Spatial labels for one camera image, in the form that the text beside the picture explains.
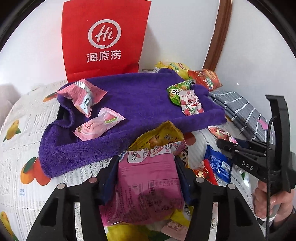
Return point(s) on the purple towel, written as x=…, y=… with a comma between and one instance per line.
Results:
x=142, y=100

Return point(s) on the grey checked cloth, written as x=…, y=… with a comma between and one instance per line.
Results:
x=242, y=113

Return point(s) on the green chicken snack packet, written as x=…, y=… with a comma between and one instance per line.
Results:
x=173, y=90

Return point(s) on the large pink snack bag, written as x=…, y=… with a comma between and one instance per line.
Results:
x=148, y=188

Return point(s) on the pink white label packet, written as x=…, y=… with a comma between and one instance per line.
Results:
x=175, y=230

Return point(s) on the pink barcode snack packet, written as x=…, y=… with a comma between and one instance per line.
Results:
x=84, y=95

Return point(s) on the yellow chips bag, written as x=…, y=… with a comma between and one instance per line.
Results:
x=180, y=68

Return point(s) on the strawberry print snack packet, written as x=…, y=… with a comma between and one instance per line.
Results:
x=190, y=103

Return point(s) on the blue snack packet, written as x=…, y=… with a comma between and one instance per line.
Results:
x=220, y=164

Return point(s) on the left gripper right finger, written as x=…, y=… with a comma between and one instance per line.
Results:
x=236, y=221

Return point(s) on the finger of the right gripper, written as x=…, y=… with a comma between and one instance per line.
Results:
x=252, y=144
x=232, y=147

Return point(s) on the person's right hand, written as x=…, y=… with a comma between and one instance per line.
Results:
x=283, y=199

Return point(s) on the red gold snack packet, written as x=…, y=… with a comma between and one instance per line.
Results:
x=206, y=172

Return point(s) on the fruit print tablecloth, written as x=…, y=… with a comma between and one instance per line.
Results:
x=25, y=189

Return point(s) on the yellow snack packet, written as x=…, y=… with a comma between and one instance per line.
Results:
x=166, y=133

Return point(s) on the red paper shopping bag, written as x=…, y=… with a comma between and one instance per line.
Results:
x=102, y=38

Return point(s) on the orange chips bag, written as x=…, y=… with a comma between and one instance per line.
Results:
x=206, y=78

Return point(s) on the brown wooden door frame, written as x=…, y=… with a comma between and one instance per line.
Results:
x=219, y=35

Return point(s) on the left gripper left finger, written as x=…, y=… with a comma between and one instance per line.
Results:
x=56, y=220

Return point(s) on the pale pink peach packet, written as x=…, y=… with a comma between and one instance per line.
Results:
x=94, y=128

